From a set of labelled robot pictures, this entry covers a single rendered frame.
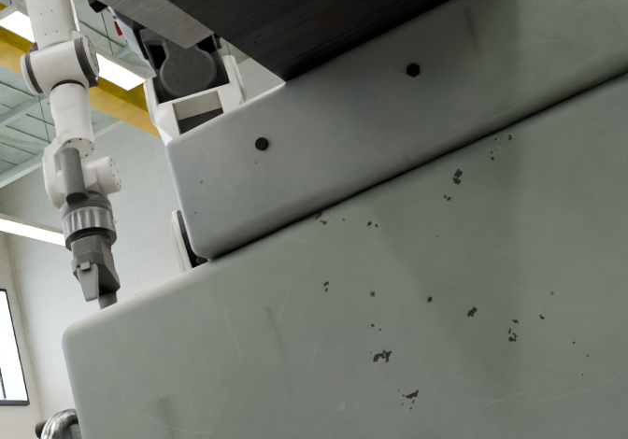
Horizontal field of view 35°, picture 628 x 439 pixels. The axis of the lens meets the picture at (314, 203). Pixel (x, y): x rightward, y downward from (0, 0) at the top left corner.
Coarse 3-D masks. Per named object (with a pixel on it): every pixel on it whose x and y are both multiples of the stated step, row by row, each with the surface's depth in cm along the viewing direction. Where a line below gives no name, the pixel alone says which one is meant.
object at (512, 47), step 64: (448, 0) 83; (512, 0) 80; (576, 0) 78; (320, 64) 87; (384, 64) 84; (448, 64) 82; (512, 64) 79; (576, 64) 77; (256, 128) 88; (320, 128) 86; (384, 128) 83; (448, 128) 81; (192, 192) 90; (256, 192) 87; (320, 192) 84
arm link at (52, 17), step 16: (32, 0) 189; (48, 0) 188; (64, 0) 190; (32, 16) 189; (48, 16) 187; (64, 16) 188; (32, 32) 189; (48, 32) 186; (64, 32) 186; (32, 48) 187; (96, 64) 185; (32, 80) 182
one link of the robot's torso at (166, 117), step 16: (224, 64) 179; (240, 80) 176; (192, 96) 173; (208, 96) 173; (224, 96) 171; (240, 96) 171; (160, 112) 171; (176, 112) 174; (192, 112) 174; (208, 112) 175; (224, 112) 169; (160, 128) 169; (176, 128) 168; (192, 128) 174; (192, 256) 158
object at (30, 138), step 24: (0, 0) 824; (24, 0) 957; (96, 24) 1036; (120, 48) 1088; (0, 72) 1064; (144, 72) 1157; (0, 96) 1110; (24, 96) 1122; (0, 120) 1145; (24, 120) 1173; (48, 120) 1195; (96, 120) 1232; (120, 120) 1076; (0, 144) 1208; (24, 144) 1127; (48, 144) 1246; (0, 168) 1272; (24, 168) 1117
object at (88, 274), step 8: (80, 264) 158; (88, 264) 158; (80, 272) 158; (88, 272) 158; (96, 272) 158; (80, 280) 158; (88, 280) 157; (96, 280) 157; (88, 288) 157; (96, 288) 157; (88, 296) 156; (96, 296) 156
